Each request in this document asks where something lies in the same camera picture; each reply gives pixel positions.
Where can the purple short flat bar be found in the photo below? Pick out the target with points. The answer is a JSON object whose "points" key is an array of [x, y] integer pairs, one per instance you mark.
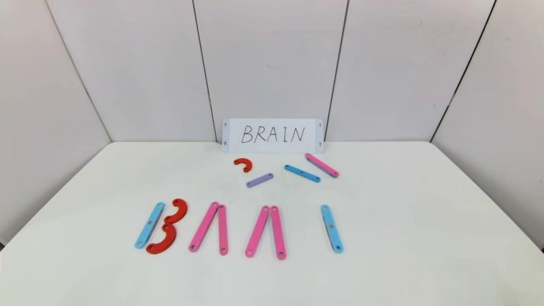
{"points": [[259, 180]]}

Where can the white BRAIN sign card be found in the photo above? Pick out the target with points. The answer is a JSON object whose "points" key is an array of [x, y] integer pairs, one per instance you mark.
{"points": [[272, 146]]}

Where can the blue flat bar with holes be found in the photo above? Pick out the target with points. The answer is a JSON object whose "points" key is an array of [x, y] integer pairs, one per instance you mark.
{"points": [[332, 228], [302, 173], [149, 225]]}

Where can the pink bar with holes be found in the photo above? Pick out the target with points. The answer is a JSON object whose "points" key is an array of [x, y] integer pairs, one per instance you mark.
{"points": [[257, 232], [203, 227], [321, 165], [222, 229], [278, 233]]}

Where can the red curved letter piece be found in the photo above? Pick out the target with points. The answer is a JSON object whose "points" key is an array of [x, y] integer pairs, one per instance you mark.
{"points": [[183, 210], [244, 160], [171, 240]]}

